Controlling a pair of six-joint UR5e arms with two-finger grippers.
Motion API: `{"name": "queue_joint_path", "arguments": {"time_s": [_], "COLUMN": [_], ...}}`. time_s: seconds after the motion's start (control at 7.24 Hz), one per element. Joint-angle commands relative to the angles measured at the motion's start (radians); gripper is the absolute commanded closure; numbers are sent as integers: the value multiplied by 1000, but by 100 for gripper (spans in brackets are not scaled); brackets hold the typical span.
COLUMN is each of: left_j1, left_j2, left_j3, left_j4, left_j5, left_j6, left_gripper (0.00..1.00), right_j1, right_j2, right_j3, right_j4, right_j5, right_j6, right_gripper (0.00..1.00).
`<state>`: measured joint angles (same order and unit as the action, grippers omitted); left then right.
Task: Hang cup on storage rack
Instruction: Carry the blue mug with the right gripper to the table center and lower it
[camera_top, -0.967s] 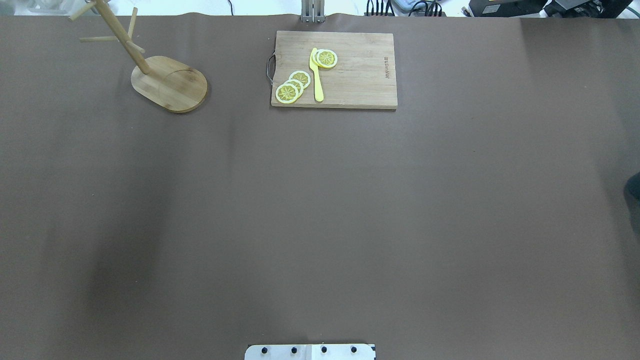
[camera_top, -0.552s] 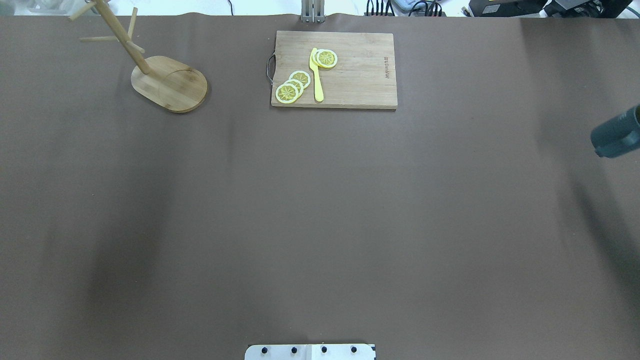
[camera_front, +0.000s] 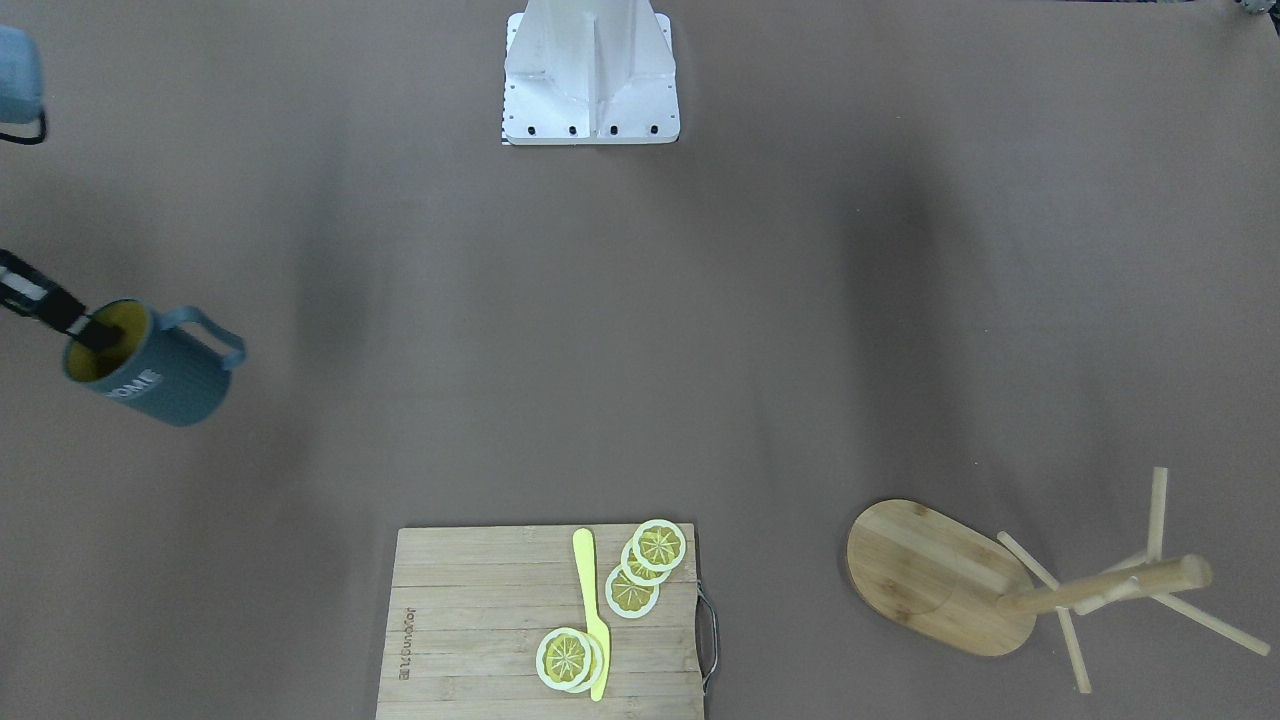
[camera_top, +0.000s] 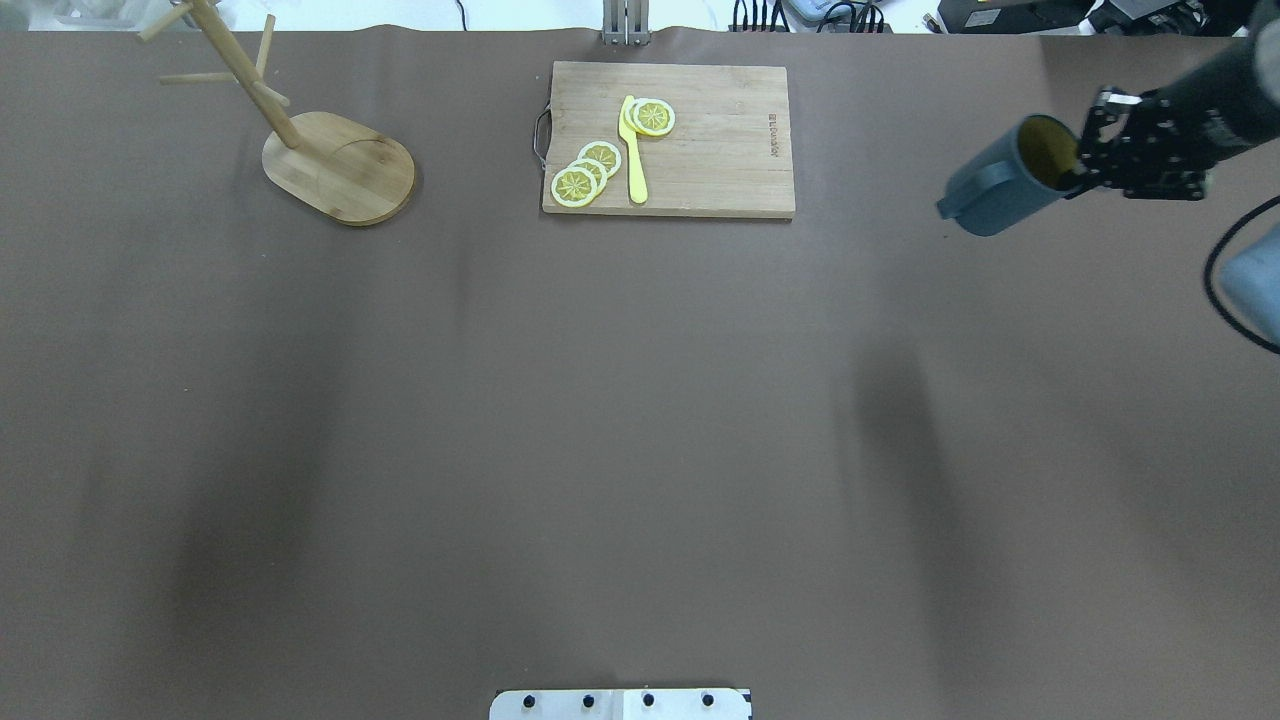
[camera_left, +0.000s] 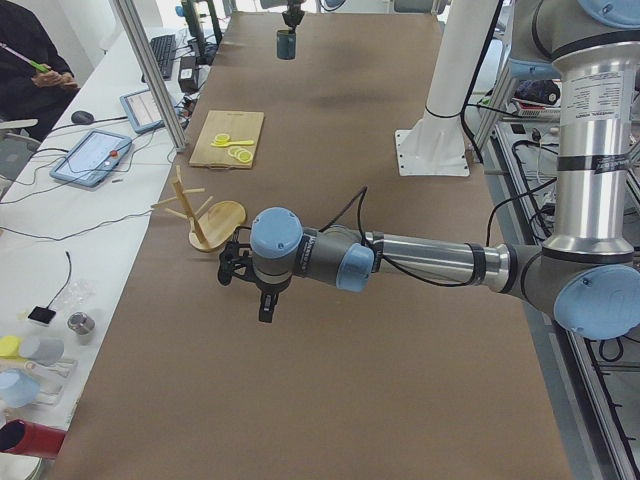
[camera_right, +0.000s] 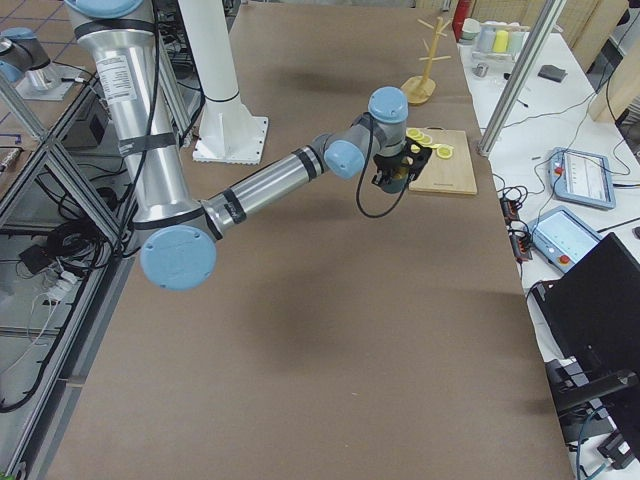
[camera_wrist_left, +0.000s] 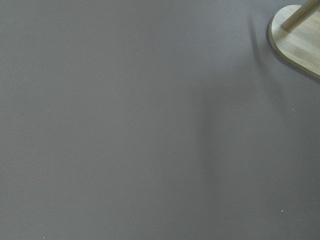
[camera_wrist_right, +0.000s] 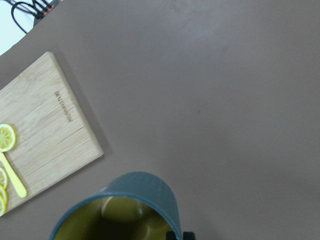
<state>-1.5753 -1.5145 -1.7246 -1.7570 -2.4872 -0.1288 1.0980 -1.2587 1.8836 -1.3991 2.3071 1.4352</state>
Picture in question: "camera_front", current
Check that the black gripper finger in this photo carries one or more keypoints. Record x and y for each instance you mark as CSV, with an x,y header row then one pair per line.
x,y
27,292

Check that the blue mug yellow inside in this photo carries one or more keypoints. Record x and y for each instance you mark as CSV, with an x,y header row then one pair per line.
x,y
174,367

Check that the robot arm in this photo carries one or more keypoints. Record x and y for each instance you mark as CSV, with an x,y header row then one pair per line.
x,y
22,89

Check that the wooden cup storage rack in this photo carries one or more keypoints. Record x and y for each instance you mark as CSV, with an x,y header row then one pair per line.
x,y
983,595

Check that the bamboo cutting board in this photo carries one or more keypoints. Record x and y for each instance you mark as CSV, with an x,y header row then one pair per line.
x,y
468,607

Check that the yellow plastic knife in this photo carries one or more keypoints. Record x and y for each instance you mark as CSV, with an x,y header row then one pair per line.
x,y
584,554

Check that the lemon slice upper top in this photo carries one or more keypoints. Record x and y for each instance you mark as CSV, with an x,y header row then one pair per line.
x,y
562,659

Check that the lemon slice row near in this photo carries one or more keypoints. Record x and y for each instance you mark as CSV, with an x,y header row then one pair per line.
x,y
627,598

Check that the lemon slice row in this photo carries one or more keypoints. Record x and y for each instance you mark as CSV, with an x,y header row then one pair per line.
x,y
627,598
636,572
659,545

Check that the lemon slice row middle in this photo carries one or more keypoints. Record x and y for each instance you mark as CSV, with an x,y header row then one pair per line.
x,y
636,572

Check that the lemon slice row far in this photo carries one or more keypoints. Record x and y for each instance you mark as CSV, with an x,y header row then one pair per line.
x,y
659,545

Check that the lemon slice upper under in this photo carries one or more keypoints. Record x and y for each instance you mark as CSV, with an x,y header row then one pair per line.
x,y
596,667

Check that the brown table mat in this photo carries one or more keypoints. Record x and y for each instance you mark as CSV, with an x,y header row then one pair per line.
x,y
1005,257

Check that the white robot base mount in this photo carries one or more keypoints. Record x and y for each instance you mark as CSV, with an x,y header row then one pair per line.
x,y
589,73

